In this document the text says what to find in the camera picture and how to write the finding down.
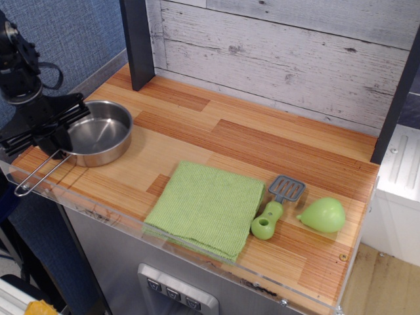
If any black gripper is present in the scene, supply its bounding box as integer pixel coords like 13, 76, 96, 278
1, 93, 90, 159

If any steel pan with wire handle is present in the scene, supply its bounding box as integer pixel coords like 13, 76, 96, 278
14, 100, 134, 197

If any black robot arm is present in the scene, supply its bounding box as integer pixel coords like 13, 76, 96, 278
1, 14, 90, 159

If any green cloth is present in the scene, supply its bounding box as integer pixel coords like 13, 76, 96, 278
144, 161, 266, 262

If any clear acrylic table guard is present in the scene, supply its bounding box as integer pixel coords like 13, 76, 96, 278
0, 49, 381, 315

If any steel cabinet front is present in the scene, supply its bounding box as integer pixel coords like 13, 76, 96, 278
64, 207, 298, 314

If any grey button panel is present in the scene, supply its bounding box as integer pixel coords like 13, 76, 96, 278
137, 263, 219, 314

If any green plastic pear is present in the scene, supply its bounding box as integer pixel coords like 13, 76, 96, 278
296, 198, 346, 233

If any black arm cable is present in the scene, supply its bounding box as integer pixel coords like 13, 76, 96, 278
37, 61, 64, 90

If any grey spatula green handle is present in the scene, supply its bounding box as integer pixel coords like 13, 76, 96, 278
251, 175, 306, 240

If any right dark post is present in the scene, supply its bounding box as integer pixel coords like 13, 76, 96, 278
370, 30, 419, 164

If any white aluminium rail block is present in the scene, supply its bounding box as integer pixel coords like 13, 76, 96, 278
377, 125, 419, 201

